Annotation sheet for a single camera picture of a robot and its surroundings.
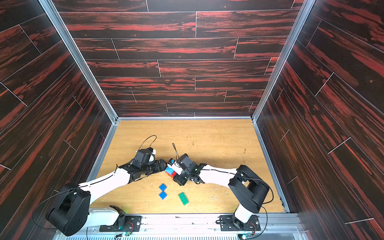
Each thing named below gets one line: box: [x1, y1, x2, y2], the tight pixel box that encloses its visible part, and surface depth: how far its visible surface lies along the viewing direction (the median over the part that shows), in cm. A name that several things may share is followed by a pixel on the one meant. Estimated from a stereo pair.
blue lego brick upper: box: [159, 183, 167, 192], surface depth 86 cm
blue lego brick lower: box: [159, 191, 168, 200], surface depth 84 cm
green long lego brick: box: [178, 192, 190, 206], surface depth 82 cm
